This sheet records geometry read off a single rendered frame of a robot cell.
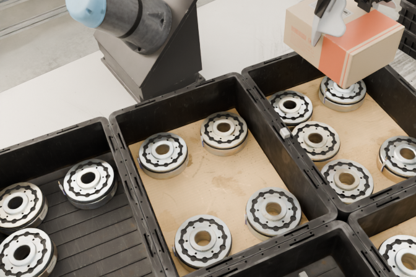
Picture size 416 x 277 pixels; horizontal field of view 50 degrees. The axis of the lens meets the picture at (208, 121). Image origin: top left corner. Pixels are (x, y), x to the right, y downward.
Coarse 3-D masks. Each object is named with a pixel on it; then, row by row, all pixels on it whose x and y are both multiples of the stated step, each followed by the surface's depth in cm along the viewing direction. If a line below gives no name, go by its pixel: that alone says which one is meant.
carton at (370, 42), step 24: (312, 0) 80; (288, 24) 80; (312, 24) 75; (360, 24) 75; (384, 24) 74; (312, 48) 77; (336, 48) 72; (360, 48) 70; (384, 48) 74; (336, 72) 75; (360, 72) 75
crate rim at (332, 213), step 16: (208, 80) 96; (224, 80) 96; (240, 80) 96; (160, 96) 94; (176, 96) 94; (256, 96) 92; (128, 112) 92; (112, 128) 89; (272, 128) 86; (288, 144) 83; (128, 160) 83; (304, 176) 79; (320, 192) 76; (144, 208) 76; (336, 208) 74; (304, 224) 72; (320, 224) 72; (160, 240) 72; (272, 240) 71; (288, 240) 71; (160, 256) 70; (240, 256) 69; (192, 272) 68; (208, 272) 68
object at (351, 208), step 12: (276, 60) 100; (396, 72) 94; (252, 84) 95; (408, 84) 92; (264, 96) 92; (276, 120) 88; (300, 156) 81; (312, 168) 79; (324, 180) 78; (408, 180) 77; (396, 192) 75; (336, 204) 74; (360, 204) 74; (348, 216) 74
